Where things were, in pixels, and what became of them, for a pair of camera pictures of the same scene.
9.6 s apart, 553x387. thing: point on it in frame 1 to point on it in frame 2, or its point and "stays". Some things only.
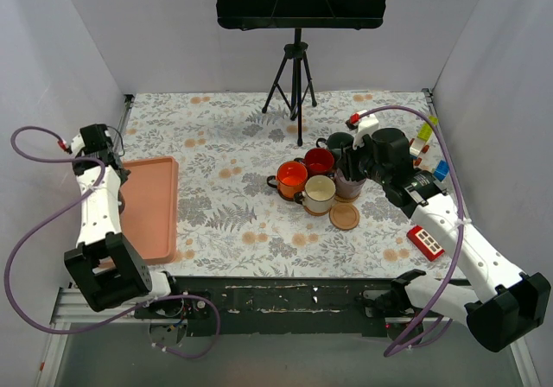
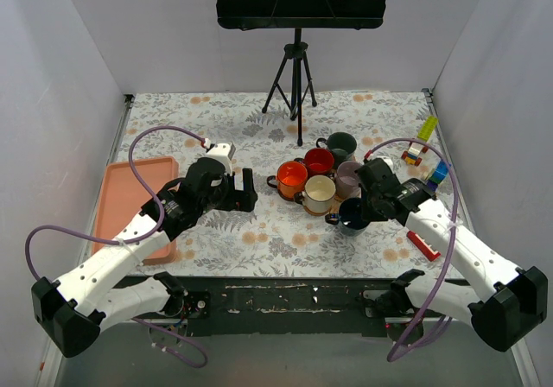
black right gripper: [360, 158] to [374, 207]
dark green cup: [333, 142] stays
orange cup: [289, 180] stays
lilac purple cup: [346, 189] stays
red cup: [318, 161] stays
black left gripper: [115, 162] to [236, 193]
